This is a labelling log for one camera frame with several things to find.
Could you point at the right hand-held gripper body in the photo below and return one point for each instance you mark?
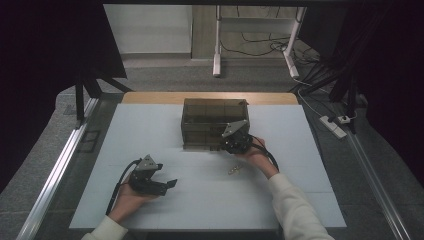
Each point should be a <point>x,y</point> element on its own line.
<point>237,140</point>

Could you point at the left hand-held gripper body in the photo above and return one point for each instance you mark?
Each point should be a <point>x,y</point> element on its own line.
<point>146,165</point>

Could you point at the brown translucent drawer box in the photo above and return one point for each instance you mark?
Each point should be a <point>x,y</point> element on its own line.
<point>206,120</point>

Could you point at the person's right hand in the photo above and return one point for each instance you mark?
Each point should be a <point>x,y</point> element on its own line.
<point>260,160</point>

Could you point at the person's left hand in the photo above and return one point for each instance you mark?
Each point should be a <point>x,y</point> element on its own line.
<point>128,203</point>

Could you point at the white table mat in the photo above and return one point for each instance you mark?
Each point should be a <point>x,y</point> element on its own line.
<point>206,206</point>

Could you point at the black stand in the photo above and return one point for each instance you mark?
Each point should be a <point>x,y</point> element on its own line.
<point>350,96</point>
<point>79,100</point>

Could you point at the white power strip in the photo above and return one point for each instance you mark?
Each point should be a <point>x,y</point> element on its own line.
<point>332,127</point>

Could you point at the white plug adapter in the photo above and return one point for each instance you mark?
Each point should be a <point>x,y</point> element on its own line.
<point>344,119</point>

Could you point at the white cabinet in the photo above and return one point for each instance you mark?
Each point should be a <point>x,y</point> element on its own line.
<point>150,30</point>

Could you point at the black curtain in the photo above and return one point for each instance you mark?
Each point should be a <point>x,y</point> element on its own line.
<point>393,66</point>
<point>40,66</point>

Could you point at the white desk frame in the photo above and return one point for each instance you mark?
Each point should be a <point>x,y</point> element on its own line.
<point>217,50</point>

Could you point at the aluminium rail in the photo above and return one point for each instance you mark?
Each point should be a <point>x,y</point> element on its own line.
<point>53,183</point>
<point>376,186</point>

